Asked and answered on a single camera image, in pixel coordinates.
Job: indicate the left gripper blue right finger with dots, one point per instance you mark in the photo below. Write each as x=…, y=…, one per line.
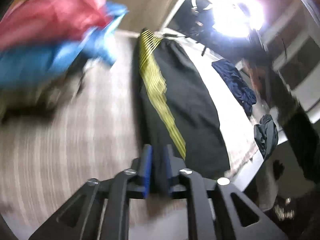
x=169, y=181

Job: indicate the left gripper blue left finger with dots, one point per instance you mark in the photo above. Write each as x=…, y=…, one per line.
x=144, y=169

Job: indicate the black hoodie with yellow print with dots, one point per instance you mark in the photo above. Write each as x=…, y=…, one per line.
x=174, y=108

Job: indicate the pink garment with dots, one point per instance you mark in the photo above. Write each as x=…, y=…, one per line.
x=38, y=21

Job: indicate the navy blue garment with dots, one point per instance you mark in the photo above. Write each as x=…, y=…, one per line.
x=236, y=84

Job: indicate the dark grey crumpled garment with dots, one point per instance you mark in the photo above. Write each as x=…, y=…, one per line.
x=266, y=136

